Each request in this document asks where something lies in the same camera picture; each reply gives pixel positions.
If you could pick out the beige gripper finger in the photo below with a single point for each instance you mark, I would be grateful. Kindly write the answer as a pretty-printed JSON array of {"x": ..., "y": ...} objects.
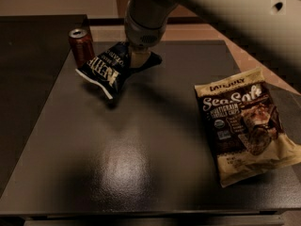
[{"x": 139, "y": 56}]

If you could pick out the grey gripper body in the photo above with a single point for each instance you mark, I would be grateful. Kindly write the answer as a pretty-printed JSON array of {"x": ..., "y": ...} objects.
[{"x": 141, "y": 36}]

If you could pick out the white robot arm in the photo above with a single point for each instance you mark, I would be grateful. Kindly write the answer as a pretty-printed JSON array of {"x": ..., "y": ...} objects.
[{"x": 270, "y": 30}]

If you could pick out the tan Sea Salt chip bag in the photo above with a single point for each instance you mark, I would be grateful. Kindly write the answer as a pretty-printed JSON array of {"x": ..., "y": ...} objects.
[{"x": 244, "y": 127}]

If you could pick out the blue Kettle chip bag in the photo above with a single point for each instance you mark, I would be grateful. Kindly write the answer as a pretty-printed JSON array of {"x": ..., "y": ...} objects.
[{"x": 111, "y": 68}]

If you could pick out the red coke can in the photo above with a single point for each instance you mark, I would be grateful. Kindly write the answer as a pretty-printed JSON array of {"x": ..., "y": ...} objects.
[{"x": 81, "y": 46}]

